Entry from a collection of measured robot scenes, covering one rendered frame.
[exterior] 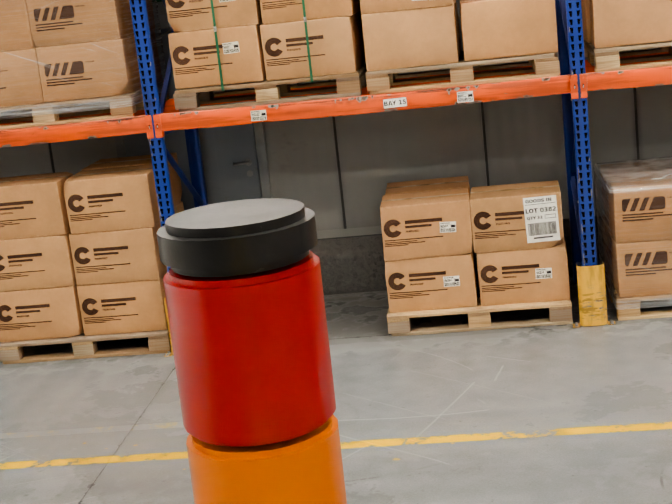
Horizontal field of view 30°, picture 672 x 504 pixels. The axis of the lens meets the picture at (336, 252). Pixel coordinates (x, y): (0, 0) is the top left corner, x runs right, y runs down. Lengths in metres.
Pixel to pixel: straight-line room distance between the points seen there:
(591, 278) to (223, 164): 2.99
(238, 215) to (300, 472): 0.08
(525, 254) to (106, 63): 2.96
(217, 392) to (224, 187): 9.14
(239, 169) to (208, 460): 9.09
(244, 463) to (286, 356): 0.04
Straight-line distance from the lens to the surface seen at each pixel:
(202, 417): 0.39
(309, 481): 0.40
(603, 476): 6.00
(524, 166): 9.39
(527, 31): 7.98
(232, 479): 0.40
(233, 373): 0.38
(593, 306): 8.16
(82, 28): 8.27
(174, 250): 0.38
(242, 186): 9.50
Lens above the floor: 2.41
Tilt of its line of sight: 13 degrees down
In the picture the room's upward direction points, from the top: 6 degrees counter-clockwise
